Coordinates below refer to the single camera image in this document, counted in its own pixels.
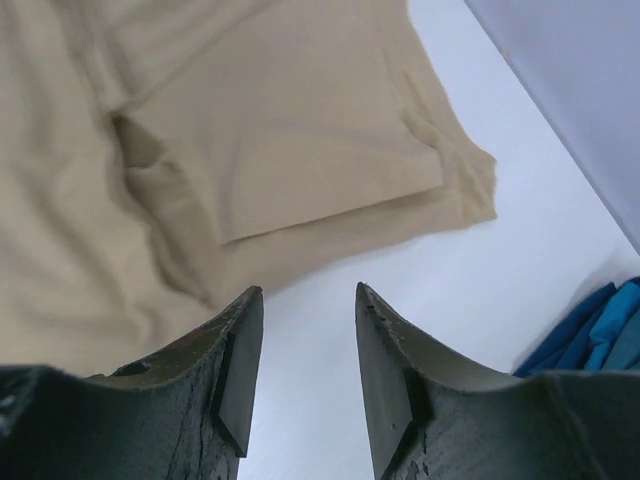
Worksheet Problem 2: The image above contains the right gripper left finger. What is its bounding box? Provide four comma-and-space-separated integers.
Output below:
1, 287, 263, 479

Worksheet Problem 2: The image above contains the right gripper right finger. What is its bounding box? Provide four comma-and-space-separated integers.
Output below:
355, 284, 639, 479

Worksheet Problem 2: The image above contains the beige t shirt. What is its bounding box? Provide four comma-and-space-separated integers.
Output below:
1, 1, 496, 375

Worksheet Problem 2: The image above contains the folded blue t shirt stack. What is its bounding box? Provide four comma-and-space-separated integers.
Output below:
513, 277, 639, 378

